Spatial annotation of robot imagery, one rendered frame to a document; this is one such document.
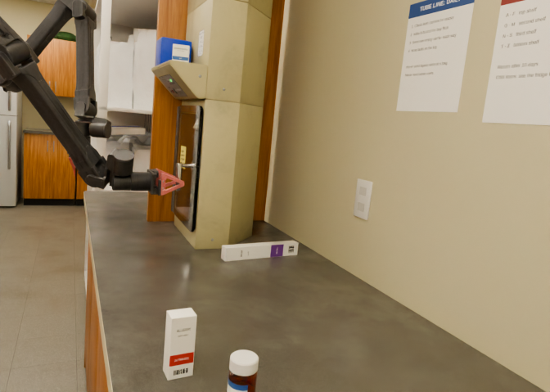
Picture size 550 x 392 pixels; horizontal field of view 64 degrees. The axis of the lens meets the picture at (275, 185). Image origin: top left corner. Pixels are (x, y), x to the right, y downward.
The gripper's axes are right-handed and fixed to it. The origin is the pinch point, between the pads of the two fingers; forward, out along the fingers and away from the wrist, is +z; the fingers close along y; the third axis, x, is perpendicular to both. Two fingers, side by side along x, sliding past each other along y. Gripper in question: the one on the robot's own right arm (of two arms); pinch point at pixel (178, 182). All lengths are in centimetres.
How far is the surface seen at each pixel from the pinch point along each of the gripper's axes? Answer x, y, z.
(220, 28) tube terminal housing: -47.3, -5.4, 9.1
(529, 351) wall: 18, -87, 48
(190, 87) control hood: -29.0, -5.0, 1.0
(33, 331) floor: 113, 142, -51
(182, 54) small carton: -39.5, 3.5, 0.2
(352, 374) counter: 21, -79, 14
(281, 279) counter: 21.3, -34.3, 21.5
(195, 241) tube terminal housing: 18.2, -4.6, 5.0
